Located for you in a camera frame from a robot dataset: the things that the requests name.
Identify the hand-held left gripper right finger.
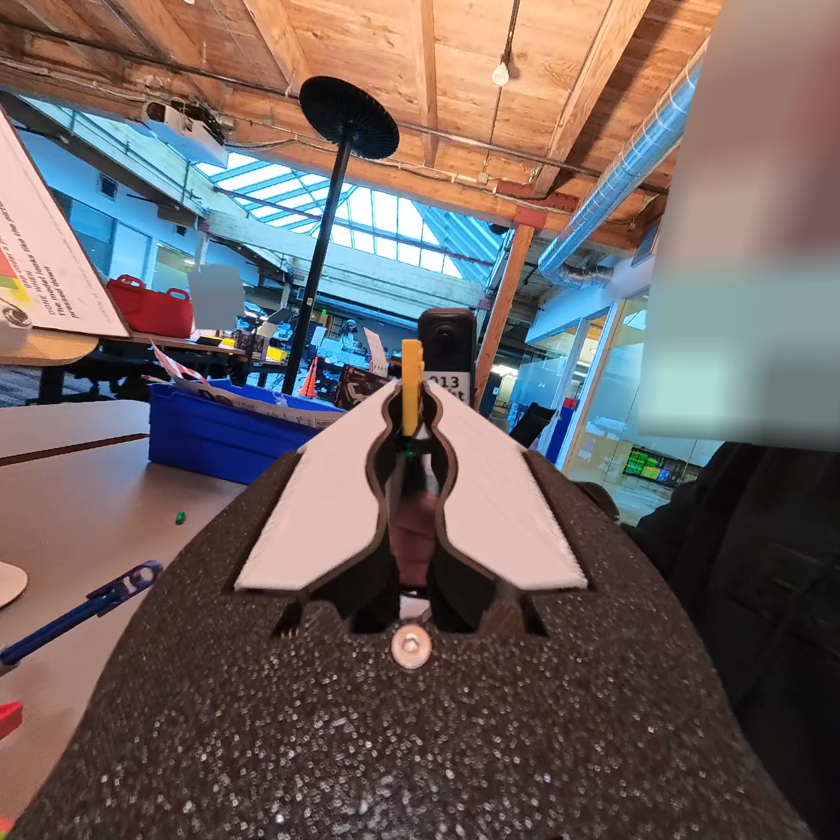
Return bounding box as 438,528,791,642
423,382,590,635

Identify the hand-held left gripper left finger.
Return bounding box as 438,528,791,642
233,381,404,635

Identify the orange fan connector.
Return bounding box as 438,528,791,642
402,339,424,437

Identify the colourful construction toy plane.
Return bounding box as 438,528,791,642
0,561,164,742

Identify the person's right hand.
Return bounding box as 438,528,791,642
390,492,439,588

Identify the black office chair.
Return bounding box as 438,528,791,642
508,402,557,450

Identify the black toy box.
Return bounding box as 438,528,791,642
335,364,391,411

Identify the clear plastic bag red header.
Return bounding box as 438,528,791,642
143,341,349,431

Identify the blue plastic bin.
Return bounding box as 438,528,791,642
147,382,349,487

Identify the black pole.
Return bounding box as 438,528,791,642
282,75,401,395

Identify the red tote bag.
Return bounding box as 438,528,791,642
107,276,194,339

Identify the wooden and white book stand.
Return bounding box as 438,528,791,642
0,289,99,610

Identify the printed instruction sheet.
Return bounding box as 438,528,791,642
0,108,131,339

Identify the wooden post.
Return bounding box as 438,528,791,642
472,223,536,408

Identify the silver air duct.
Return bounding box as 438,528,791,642
538,39,710,290

